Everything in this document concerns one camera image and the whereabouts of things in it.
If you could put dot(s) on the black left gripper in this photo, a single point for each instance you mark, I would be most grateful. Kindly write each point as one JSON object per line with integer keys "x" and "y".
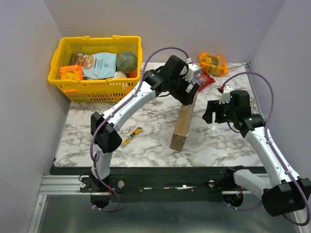
{"x": 186, "y": 98}

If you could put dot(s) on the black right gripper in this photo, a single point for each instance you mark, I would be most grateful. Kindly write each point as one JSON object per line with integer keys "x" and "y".
{"x": 216, "y": 112}

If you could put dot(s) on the brown cardboard express box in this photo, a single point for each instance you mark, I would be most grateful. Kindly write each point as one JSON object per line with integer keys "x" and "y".
{"x": 182, "y": 126}

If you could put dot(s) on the yellow utility knife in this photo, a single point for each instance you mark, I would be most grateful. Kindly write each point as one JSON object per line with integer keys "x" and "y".
{"x": 133, "y": 134}

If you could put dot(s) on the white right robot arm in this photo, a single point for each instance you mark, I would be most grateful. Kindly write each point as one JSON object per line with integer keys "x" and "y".
{"x": 286, "y": 191}

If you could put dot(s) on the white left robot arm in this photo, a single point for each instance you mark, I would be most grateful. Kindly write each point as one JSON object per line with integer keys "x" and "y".
{"x": 174, "y": 78}

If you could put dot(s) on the orange snack box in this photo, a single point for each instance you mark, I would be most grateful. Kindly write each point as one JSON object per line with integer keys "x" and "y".
{"x": 73, "y": 72}

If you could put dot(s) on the red snack bag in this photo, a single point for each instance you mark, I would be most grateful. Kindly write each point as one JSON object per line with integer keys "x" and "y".
{"x": 203, "y": 80}

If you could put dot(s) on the orange yellow snack bag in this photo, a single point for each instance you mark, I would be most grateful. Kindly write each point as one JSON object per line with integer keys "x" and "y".
{"x": 213, "y": 65}

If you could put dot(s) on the orange round fruit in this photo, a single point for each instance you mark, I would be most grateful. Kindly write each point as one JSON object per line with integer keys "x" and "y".
{"x": 132, "y": 74}

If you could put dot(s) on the green round melon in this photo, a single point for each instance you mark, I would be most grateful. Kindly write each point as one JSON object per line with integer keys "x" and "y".
{"x": 126, "y": 62}

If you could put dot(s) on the beige round bun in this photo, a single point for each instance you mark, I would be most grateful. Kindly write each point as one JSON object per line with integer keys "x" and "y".
{"x": 120, "y": 75}

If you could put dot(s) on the yellow plastic shopping basket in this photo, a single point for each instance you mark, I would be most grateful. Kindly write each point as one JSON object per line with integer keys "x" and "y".
{"x": 86, "y": 91}

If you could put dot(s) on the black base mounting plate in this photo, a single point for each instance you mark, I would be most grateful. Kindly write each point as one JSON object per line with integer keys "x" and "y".
{"x": 168, "y": 184}

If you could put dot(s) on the light blue chips bag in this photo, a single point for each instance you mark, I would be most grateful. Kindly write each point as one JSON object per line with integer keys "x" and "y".
{"x": 97, "y": 66}

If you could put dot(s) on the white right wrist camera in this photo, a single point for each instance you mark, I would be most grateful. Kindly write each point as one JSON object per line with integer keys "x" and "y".
{"x": 225, "y": 91}

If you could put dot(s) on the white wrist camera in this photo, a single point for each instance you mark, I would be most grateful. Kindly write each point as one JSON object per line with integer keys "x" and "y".
{"x": 225, "y": 91}
{"x": 192, "y": 71}

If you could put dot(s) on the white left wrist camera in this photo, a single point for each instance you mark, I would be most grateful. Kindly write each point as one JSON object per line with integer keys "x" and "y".
{"x": 192, "y": 71}

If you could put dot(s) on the aluminium rail frame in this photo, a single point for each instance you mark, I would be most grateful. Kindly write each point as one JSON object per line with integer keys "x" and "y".
{"x": 63, "y": 208}

